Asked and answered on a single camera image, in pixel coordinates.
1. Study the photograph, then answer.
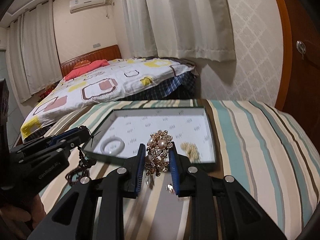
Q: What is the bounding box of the metal door lock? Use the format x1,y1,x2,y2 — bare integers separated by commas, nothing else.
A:
296,41,306,60

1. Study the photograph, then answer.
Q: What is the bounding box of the orange embroidered cushion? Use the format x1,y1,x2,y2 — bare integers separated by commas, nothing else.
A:
73,60,91,69

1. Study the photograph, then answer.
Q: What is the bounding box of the small pink gold brooch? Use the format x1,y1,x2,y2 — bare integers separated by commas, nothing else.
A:
180,142,200,163

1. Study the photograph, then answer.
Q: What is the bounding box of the plaid blue bed sheet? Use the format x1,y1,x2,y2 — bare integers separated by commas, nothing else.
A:
122,72,197,101

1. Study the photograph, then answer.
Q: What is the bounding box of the pale jade bangle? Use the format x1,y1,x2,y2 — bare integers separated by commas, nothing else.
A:
100,137,125,157

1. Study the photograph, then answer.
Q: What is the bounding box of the wooden headboard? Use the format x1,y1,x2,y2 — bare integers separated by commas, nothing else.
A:
60,44,122,77

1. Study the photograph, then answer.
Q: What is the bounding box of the white air conditioner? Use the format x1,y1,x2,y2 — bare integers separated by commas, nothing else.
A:
69,0,106,14

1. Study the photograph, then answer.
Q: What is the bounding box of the wooden door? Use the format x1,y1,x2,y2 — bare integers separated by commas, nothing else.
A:
276,0,319,148

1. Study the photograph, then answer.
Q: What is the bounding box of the left white curtain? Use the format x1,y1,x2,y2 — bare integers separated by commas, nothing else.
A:
8,0,62,103

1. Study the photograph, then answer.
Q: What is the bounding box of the middle white curtain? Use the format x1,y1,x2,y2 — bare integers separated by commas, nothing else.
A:
121,0,157,57

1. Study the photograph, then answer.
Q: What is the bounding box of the white curtain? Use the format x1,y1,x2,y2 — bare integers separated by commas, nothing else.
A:
121,0,157,57
146,0,235,62
8,0,62,103

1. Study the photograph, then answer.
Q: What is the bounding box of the patterned white bed quilt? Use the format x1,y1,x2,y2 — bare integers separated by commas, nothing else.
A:
21,57,197,141

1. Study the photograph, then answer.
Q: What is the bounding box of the green shallow box tray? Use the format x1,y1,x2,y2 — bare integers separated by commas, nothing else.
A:
83,107,217,172

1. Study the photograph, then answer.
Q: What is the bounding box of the wall power outlet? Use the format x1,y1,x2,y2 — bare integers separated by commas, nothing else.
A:
93,43,101,48

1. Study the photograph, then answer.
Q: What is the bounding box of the striped tablecloth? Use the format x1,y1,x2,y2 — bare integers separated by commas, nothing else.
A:
47,100,319,239

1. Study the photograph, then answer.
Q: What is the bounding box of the person's left hand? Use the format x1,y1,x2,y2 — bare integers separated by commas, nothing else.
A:
1,194,46,239

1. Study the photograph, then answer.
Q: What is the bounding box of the right white curtain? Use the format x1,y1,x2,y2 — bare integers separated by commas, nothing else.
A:
146,0,235,62

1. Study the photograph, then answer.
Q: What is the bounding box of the black cord pendant necklace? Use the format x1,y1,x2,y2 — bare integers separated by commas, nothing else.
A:
64,129,101,187

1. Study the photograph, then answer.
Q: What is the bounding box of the red pink pillow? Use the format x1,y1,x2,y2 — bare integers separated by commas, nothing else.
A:
63,59,110,81

